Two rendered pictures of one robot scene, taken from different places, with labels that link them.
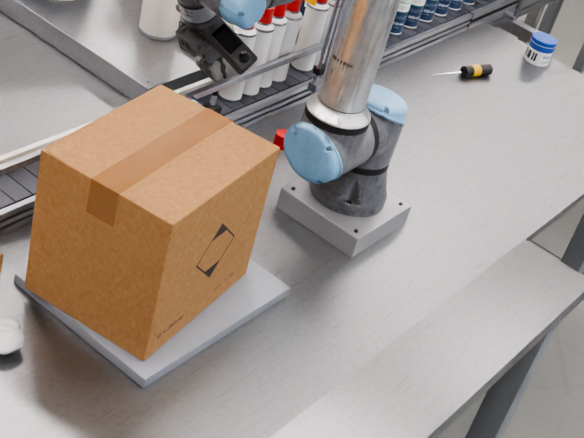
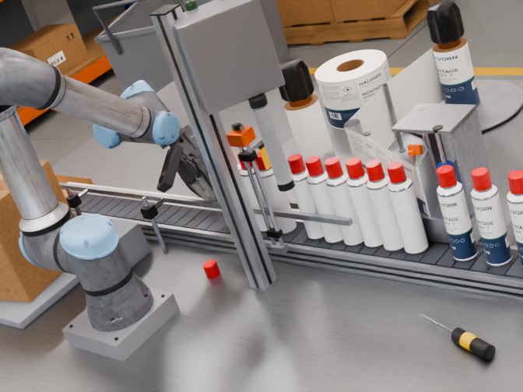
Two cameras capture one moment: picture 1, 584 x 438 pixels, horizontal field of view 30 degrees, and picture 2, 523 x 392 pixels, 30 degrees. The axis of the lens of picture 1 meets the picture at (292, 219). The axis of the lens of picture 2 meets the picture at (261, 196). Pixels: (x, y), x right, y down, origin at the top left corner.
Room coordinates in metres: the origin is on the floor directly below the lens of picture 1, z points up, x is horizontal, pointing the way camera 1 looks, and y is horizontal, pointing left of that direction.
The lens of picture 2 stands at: (2.73, -1.79, 1.99)
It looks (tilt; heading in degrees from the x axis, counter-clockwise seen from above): 27 degrees down; 108
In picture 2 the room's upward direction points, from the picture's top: 19 degrees counter-clockwise
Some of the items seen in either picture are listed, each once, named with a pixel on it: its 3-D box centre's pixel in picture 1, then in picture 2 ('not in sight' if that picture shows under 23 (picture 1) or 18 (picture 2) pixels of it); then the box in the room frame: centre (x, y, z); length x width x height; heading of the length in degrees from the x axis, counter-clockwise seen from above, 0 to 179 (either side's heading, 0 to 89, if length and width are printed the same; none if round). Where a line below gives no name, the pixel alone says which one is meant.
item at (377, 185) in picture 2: not in sight; (384, 205); (2.42, -0.03, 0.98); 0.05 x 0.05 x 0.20
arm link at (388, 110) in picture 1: (368, 123); (93, 250); (1.78, -0.09, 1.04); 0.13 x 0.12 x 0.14; 151
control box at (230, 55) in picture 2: not in sight; (226, 50); (2.19, 0.01, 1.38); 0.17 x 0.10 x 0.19; 26
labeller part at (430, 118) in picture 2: not in sight; (433, 117); (2.56, 0.01, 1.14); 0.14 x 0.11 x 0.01; 151
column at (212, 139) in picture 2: not in sight; (218, 157); (2.11, -0.02, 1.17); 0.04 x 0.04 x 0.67; 61
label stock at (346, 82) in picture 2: not in sight; (356, 89); (2.30, 0.69, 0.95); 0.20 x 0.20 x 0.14
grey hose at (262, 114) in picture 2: not in sight; (272, 143); (2.23, -0.04, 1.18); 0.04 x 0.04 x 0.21
